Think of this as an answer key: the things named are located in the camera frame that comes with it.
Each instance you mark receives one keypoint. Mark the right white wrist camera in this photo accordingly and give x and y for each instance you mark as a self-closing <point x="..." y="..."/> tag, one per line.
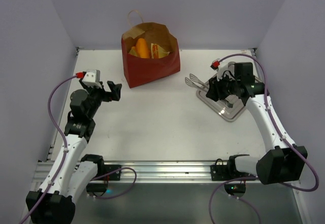
<point x="222" y="68"/>

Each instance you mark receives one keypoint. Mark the metal tongs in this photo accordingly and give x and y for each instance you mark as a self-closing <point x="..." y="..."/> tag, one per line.
<point x="195" y="82"/>

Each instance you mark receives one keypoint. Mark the fake triangle sandwich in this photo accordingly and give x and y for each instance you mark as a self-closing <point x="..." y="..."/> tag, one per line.
<point x="157" y="51"/>

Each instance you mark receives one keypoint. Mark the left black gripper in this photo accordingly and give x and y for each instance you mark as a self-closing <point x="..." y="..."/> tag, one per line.
<point x="115" y="88"/>

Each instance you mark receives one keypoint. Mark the round sliced bread piece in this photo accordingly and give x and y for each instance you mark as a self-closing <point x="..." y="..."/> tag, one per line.
<point x="133" y="51"/>

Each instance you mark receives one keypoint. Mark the steel tray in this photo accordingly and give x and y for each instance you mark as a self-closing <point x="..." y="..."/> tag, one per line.
<point x="232" y="107"/>

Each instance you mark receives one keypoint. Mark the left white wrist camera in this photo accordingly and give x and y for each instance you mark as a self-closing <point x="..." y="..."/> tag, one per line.
<point x="92" y="78"/>

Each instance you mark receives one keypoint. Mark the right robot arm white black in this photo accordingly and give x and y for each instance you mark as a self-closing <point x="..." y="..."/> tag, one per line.
<point x="283" y="160"/>

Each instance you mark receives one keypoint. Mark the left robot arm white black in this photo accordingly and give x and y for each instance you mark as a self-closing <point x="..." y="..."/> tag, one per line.
<point x="55" y="200"/>

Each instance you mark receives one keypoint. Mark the long orange bread roll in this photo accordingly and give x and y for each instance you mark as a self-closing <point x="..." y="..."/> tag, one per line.
<point x="142" y="48"/>

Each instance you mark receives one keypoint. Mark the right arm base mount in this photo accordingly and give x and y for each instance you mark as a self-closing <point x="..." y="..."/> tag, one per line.
<point x="224" y="170"/>

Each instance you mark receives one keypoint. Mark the red brown paper bag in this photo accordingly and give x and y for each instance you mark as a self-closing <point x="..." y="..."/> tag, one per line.
<point x="139" y="71"/>

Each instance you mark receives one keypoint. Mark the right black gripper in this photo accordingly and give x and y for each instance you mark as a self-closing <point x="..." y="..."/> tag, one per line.
<point x="217" y="90"/>

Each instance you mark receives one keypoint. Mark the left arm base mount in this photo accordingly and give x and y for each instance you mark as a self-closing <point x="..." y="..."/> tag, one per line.
<point x="101" y="187"/>

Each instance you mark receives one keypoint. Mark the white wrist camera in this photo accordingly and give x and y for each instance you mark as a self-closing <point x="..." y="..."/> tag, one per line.
<point x="92" y="78"/>
<point x="222" y="68"/>

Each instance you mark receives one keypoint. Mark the aluminium front rail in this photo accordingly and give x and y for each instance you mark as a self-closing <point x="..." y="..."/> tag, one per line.
<point x="153" y="171"/>

